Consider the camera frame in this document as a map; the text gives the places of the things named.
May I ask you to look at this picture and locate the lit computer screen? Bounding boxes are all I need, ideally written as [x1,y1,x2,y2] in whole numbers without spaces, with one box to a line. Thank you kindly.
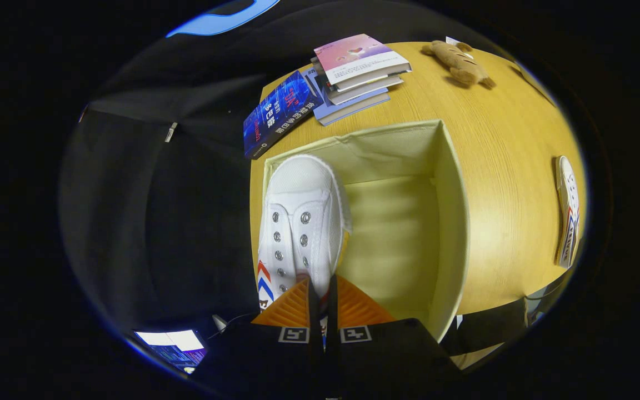
[133,329,208,374]

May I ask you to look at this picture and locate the brown plush toy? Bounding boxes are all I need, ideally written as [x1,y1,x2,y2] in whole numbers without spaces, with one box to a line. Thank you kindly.
[421,39,496,89]

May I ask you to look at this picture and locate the green fabric storage box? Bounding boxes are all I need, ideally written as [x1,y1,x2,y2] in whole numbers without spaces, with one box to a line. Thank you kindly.
[261,119,471,343]

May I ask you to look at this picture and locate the pink cover book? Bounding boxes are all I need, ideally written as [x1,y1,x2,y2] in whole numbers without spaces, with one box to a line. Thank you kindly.
[313,34,413,87]

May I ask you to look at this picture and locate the white canvas shoe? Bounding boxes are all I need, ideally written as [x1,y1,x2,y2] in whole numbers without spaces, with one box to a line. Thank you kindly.
[256,154,353,341]
[554,155,581,271]

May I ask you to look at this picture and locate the grey-blue book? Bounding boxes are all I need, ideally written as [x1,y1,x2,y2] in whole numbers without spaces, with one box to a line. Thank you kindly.
[302,67,392,127]

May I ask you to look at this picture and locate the white paperback book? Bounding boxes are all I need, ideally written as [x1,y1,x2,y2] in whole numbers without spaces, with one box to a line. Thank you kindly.
[324,74,404,106]

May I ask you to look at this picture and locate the blue cover book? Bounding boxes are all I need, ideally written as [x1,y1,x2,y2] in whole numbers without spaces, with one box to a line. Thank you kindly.
[243,70,324,161]

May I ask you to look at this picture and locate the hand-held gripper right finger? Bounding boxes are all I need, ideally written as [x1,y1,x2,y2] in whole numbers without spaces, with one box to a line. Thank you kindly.
[328,275,463,399]

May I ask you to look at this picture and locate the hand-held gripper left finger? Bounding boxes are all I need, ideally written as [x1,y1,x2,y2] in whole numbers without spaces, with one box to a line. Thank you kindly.
[192,278,324,398]

